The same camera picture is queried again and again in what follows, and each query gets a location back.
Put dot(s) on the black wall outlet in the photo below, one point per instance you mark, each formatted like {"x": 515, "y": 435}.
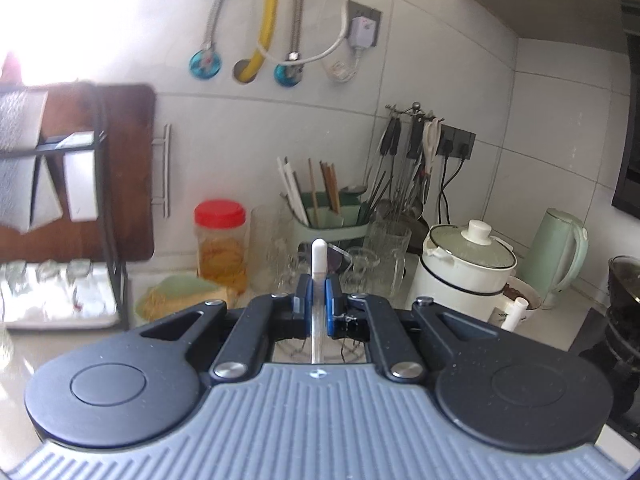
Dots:
{"x": 457, "y": 142}

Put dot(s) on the green utensil holder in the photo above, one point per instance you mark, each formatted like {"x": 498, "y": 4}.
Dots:
{"x": 305, "y": 232}

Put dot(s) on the textured glass pitcher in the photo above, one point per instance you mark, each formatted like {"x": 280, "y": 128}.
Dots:
{"x": 385, "y": 255}

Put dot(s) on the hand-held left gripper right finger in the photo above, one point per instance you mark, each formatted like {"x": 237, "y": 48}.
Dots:
{"x": 331, "y": 310}

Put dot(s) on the red lid plastic jar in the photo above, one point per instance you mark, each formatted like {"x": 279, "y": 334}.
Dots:
{"x": 220, "y": 250}

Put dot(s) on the textured glass plate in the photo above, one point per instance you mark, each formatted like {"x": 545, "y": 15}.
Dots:
{"x": 20, "y": 120}

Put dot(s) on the metal hook rail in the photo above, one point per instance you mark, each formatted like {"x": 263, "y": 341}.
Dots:
{"x": 414, "y": 109}

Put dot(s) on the white electric pot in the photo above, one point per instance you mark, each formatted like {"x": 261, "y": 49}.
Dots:
{"x": 450, "y": 285}

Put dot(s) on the bundle of thin bamboo sticks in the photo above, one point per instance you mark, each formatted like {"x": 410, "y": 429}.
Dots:
{"x": 170, "y": 302}

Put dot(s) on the black dish rack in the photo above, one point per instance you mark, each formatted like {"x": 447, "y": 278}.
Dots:
{"x": 107, "y": 185}

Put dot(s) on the row of upturned glasses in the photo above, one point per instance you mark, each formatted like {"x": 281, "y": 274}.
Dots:
{"x": 60, "y": 317}

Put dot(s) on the patterned white bowl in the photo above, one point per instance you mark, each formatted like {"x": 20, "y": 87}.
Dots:
{"x": 525, "y": 292}

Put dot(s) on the white chopstick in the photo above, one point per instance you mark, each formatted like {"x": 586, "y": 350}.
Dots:
{"x": 318, "y": 260}

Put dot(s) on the tall clear glass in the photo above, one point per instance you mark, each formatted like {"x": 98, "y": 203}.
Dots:
{"x": 270, "y": 240}

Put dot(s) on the purple glass cup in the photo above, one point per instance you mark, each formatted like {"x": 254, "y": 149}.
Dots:
{"x": 341, "y": 260}

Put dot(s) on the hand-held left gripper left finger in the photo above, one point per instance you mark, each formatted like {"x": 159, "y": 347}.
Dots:
{"x": 309, "y": 310}

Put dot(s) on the white wall plug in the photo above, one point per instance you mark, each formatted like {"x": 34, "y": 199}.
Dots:
{"x": 364, "y": 27}

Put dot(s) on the hanging kitchen utensils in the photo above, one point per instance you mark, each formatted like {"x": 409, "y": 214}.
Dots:
{"x": 395, "y": 175}

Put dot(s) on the blue pipe wall disc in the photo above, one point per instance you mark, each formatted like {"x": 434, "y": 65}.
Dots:
{"x": 205, "y": 65}
{"x": 288, "y": 75}

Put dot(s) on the black range hood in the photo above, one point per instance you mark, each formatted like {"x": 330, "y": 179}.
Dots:
{"x": 631, "y": 135}

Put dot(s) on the bunch of assorted chopsticks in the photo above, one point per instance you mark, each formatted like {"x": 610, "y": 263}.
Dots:
{"x": 330, "y": 185}

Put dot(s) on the clear drinking glass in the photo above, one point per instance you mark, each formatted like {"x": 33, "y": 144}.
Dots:
{"x": 49, "y": 280}
{"x": 80, "y": 277}
{"x": 12, "y": 277}

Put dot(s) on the black stove pot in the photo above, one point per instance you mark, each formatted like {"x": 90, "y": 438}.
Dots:
{"x": 622, "y": 310}

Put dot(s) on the wooden cutting board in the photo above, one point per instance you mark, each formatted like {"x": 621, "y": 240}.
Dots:
{"x": 135, "y": 185}

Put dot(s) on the green electric kettle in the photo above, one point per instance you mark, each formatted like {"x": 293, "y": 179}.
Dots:
{"x": 555, "y": 255}

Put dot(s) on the yellow pipe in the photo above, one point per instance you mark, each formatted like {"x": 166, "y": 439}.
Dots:
{"x": 267, "y": 15}

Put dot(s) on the green plastic basket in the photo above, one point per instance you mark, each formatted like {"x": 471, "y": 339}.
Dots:
{"x": 180, "y": 285}

